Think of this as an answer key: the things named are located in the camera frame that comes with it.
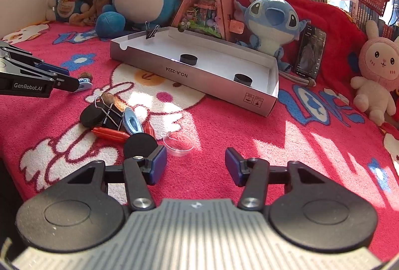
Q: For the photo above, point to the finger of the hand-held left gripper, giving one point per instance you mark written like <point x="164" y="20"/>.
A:
<point x="67" y="84"/>
<point x="53" y="68"/>

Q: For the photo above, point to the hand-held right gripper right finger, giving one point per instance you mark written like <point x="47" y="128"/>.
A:
<point x="233" y="165"/>

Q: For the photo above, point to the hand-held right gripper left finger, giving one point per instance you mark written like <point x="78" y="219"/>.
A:
<point x="158" y="164"/>

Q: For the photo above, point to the blue hair clip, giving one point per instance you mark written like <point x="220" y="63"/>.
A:
<point x="132" y="122"/>
<point x="84" y="84"/>

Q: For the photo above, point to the brown nut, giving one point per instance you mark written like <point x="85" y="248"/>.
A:
<point x="109" y="98"/>
<point x="84" y="75"/>

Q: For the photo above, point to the black round disc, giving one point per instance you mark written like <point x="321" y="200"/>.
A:
<point x="138" y="145"/>
<point x="91" y="115"/>

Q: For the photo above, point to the clear plastic lid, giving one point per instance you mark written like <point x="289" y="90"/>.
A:
<point x="178" y="145"/>

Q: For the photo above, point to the red hair clip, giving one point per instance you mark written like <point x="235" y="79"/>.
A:
<point x="149" y="130"/>
<point x="109" y="133"/>

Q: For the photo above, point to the large black binder clip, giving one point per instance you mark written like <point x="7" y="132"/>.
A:
<point x="110" y="116"/>

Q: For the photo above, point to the black plastic cap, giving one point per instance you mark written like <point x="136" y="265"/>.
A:
<point x="243" y="80"/>
<point x="188" y="60"/>

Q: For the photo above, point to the shallow cardboard box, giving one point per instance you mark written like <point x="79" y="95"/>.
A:
<point x="218" y="66"/>

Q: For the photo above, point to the small black binder clip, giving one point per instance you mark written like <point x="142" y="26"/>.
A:
<point x="151" y="33"/>

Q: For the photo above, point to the black smartphone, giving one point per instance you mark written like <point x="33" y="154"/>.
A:
<point x="310" y="52"/>

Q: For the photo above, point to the blue alien plush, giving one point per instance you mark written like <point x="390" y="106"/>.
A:
<point x="268" y="17"/>

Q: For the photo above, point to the pink triangular diorama house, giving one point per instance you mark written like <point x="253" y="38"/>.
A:
<point x="205" y="2"/>

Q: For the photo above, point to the pink bunny plush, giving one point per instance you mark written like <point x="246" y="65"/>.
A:
<point x="378" y="61"/>

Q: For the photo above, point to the blue packet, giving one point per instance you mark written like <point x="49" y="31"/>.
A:
<point x="395" y="5"/>

